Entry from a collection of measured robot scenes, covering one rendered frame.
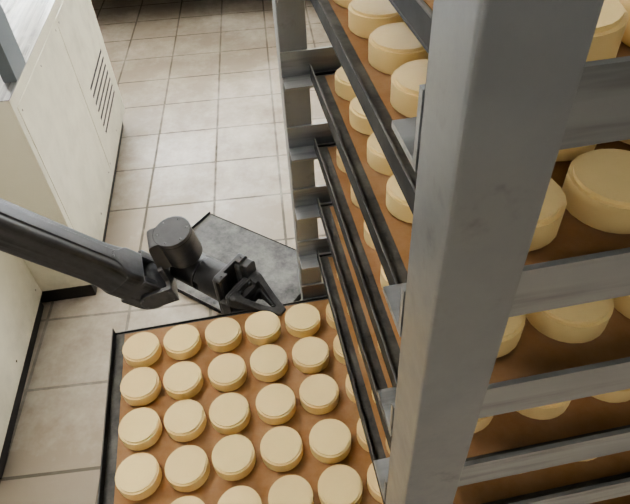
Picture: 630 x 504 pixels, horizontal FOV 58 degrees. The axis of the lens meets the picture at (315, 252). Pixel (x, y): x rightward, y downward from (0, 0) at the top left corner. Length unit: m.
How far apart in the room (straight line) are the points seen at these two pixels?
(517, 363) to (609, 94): 0.20
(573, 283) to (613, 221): 0.05
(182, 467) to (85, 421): 1.30
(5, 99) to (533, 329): 1.64
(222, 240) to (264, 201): 0.30
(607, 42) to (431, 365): 0.13
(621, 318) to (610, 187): 0.12
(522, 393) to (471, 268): 0.16
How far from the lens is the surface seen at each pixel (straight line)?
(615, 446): 0.46
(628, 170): 0.33
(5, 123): 1.88
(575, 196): 0.32
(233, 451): 0.71
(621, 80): 0.21
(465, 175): 0.16
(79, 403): 2.05
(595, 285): 0.28
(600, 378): 0.36
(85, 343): 2.19
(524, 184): 0.17
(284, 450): 0.71
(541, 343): 0.38
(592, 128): 0.22
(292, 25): 0.62
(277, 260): 2.24
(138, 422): 0.76
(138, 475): 0.73
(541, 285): 0.26
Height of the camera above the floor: 1.60
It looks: 44 degrees down
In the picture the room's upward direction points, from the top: 4 degrees counter-clockwise
